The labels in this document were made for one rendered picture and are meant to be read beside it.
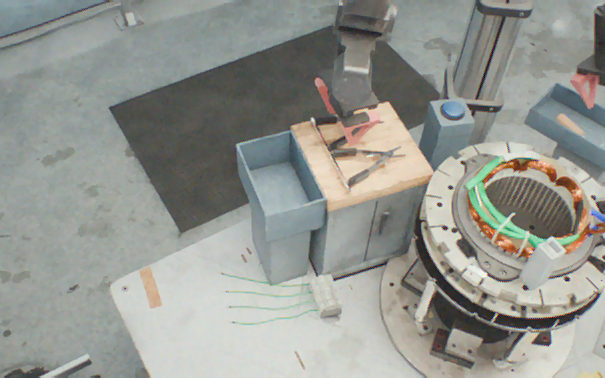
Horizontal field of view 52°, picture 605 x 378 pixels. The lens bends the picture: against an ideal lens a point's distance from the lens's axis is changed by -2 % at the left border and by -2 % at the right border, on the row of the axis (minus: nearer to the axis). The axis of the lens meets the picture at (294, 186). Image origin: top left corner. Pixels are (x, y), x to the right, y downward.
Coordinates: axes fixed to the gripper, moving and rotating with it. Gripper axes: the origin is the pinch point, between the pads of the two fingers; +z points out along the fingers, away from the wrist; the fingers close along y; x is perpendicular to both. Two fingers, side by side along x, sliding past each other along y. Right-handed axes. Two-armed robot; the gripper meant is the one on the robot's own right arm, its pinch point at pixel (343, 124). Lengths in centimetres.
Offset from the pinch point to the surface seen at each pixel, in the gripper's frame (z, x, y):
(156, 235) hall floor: 110, -32, -66
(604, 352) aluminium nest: 29, 37, 47
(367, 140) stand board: 3.0, 4.0, 2.6
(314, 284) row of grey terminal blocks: 28.0, -9.7, 14.0
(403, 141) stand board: 2.9, 10.0, 5.1
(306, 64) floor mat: 108, 54, -131
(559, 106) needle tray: 6.3, 47.2, 5.0
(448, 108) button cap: 4.7, 23.8, -1.0
